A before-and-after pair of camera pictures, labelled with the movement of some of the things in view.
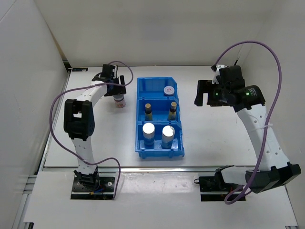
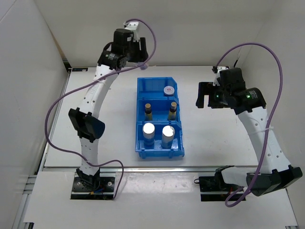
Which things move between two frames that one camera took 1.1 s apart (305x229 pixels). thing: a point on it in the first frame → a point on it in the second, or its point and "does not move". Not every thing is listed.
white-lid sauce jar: x=119 y=100 → x=144 y=67
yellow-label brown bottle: x=172 y=112 does not move
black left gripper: x=120 y=89 → x=141 y=55
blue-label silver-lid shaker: x=148 y=133 does not move
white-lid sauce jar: x=168 y=90 does not move
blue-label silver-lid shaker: x=168 y=132 does not move
